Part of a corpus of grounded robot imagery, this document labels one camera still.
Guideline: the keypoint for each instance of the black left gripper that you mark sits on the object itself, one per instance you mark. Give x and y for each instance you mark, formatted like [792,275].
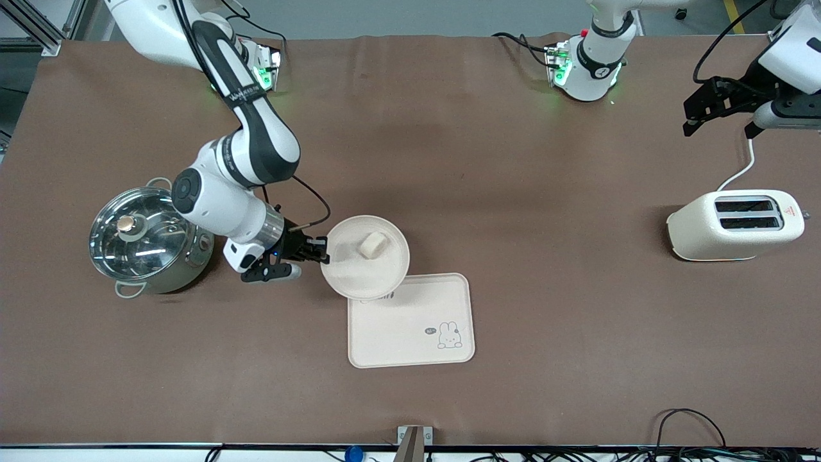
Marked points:
[748,91]

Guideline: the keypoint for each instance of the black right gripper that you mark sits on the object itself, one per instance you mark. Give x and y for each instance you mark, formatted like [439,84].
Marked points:
[292,244]

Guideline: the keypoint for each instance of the cream round plate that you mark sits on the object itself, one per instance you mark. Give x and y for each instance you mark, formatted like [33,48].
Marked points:
[365,273]

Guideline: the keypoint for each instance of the small cream bun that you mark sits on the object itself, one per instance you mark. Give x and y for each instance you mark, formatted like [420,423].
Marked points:
[372,246]

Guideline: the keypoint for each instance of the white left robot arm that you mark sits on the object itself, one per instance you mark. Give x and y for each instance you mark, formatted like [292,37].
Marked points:
[593,64]

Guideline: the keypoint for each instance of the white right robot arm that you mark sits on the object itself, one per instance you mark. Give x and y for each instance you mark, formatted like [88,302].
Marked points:
[256,138]

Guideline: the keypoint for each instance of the cream rabbit print tray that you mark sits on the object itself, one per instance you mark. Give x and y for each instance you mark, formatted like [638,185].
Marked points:
[410,333]

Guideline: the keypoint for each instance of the steel pot with glass lid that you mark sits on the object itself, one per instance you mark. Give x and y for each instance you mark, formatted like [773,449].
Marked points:
[192,263]

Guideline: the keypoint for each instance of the cream two-slot toaster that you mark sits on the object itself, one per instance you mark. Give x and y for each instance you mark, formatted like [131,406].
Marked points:
[731,234]

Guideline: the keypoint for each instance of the glass pot lid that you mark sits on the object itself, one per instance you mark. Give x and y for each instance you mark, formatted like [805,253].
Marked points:
[138,240]

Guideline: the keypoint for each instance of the brown table mat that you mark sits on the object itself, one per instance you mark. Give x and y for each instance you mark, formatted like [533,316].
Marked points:
[513,160]

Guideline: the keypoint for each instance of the blue round cap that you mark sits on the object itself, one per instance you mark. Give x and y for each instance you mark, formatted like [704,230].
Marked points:
[353,454]

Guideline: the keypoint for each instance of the grey metal camera bracket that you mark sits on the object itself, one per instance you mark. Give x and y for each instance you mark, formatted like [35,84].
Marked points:
[414,443]

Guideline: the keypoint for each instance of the aluminium frame profile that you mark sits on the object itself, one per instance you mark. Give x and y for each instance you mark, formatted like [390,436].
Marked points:
[38,29]

